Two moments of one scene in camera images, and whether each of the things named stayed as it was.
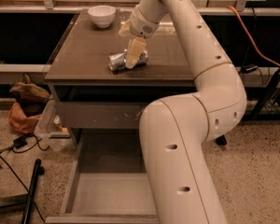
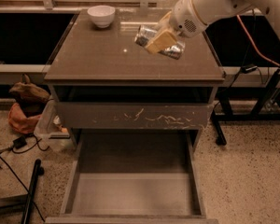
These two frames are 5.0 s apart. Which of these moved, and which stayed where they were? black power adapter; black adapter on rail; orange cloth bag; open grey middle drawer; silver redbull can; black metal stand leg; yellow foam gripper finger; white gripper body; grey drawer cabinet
Moved: yellow foam gripper finger; white gripper body; silver redbull can
Stayed: black power adapter; grey drawer cabinet; orange cloth bag; open grey middle drawer; black metal stand leg; black adapter on rail
